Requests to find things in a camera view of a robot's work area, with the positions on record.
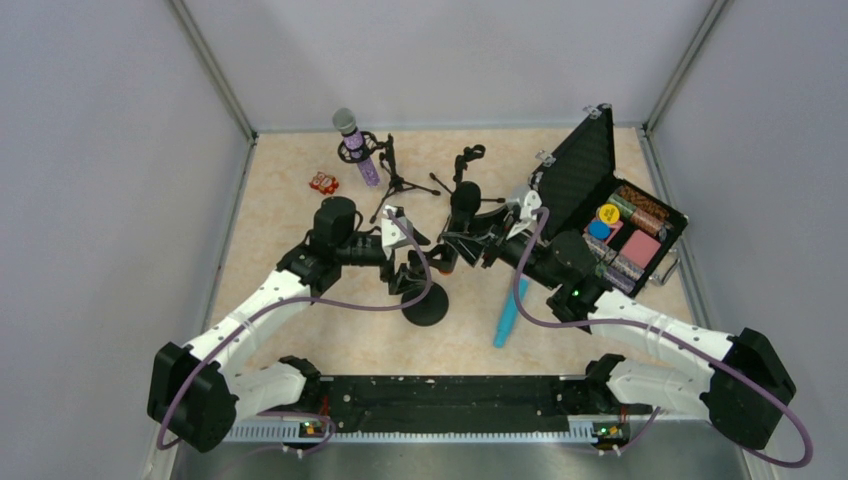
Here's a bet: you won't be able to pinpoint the yellow round chip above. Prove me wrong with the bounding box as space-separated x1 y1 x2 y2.
597 203 621 225

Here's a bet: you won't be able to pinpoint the blue round chip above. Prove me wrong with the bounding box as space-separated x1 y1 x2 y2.
587 220 612 241

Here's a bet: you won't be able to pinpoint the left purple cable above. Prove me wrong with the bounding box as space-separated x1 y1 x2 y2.
155 208 435 458

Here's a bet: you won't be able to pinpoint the black microphone orange end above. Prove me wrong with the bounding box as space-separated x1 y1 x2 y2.
431 181 482 275

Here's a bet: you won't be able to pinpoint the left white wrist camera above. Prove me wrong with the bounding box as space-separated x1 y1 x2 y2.
380 205 412 257

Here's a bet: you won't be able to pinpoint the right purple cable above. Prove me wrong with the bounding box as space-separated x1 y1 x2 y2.
511 207 815 470

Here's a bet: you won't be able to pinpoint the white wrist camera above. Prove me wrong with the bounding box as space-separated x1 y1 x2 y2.
506 185 543 240
380 205 412 257

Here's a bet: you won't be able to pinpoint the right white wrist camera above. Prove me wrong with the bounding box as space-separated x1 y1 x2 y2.
506 185 543 240

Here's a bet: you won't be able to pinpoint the purple cable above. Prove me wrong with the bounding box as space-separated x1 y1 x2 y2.
155 208 435 458
511 207 815 470

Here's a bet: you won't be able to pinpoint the pink card box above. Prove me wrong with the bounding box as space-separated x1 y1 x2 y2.
619 230 661 269

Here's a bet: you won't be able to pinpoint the poker chip rolls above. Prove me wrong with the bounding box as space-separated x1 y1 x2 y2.
582 184 676 297

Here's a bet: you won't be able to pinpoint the black foam lined case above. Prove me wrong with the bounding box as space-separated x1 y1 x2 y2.
528 103 689 259

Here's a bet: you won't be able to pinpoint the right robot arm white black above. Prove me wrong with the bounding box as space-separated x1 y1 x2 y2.
441 207 809 451

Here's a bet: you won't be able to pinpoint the purple glitter microphone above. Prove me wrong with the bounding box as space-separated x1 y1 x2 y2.
332 107 380 187

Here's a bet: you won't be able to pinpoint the teal microphone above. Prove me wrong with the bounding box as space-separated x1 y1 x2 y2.
493 276 530 349

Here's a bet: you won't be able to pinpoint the round base microphone stand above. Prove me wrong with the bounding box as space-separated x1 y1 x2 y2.
401 247 450 327

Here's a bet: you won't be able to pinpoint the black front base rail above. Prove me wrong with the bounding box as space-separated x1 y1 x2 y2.
299 375 606 434

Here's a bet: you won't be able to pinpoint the red owl toy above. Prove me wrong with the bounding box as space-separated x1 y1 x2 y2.
309 171 340 195

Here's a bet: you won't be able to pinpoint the small black tripod stand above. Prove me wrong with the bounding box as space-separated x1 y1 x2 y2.
428 144 507 207

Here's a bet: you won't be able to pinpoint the shock mount tripod stand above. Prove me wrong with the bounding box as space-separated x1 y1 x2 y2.
362 131 441 224

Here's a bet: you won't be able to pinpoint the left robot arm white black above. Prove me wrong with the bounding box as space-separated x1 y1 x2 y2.
147 196 433 452

